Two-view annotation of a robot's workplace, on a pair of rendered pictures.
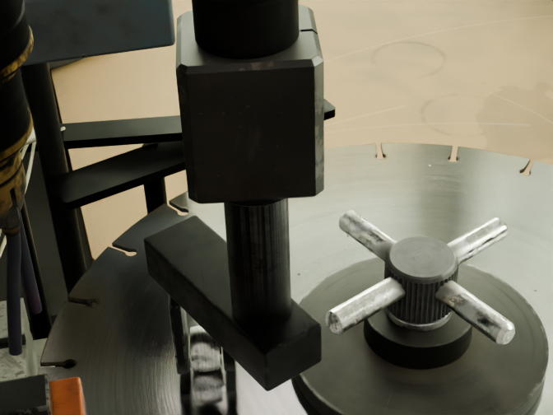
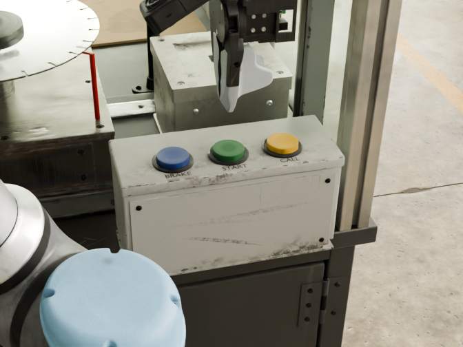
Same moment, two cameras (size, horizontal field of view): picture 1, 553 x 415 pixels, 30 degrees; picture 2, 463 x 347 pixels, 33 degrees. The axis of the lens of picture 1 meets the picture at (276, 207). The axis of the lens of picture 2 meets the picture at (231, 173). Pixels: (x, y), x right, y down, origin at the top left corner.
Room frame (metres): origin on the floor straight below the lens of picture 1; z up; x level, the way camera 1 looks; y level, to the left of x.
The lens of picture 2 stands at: (-0.75, -0.34, 1.42)
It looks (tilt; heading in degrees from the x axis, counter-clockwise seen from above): 34 degrees down; 356
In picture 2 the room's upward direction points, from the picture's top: 1 degrees clockwise
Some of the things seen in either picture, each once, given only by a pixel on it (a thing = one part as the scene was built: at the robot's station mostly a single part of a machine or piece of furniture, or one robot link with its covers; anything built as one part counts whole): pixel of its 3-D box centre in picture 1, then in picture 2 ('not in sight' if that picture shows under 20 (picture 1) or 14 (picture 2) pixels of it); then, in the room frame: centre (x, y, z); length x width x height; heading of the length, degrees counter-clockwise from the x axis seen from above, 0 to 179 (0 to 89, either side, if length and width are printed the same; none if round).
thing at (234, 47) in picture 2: not in sight; (231, 47); (0.04, -0.40, 1.05); 0.05 x 0.02 x 0.09; 12
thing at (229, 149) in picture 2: not in sight; (228, 154); (0.06, -0.40, 0.90); 0.04 x 0.04 x 0.02
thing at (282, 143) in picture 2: not in sight; (282, 146); (0.07, -0.47, 0.90); 0.04 x 0.04 x 0.02
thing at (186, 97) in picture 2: not in sight; (218, 100); (0.33, -0.40, 0.82); 0.18 x 0.18 x 0.15; 12
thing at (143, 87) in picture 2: not in sight; (155, 82); (0.51, -0.30, 0.76); 0.09 x 0.03 x 0.03; 102
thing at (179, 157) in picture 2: not in sight; (173, 161); (0.05, -0.33, 0.90); 0.04 x 0.04 x 0.02
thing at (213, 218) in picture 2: not in sight; (224, 196); (0.08, -0.39, 0.82); 0.28 x 0.11 x 0.15; 102
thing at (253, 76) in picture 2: not in sight; (247, 80); (0.05, -0.42, 1.01); 0.06 x 0.03 x 0.09; 102
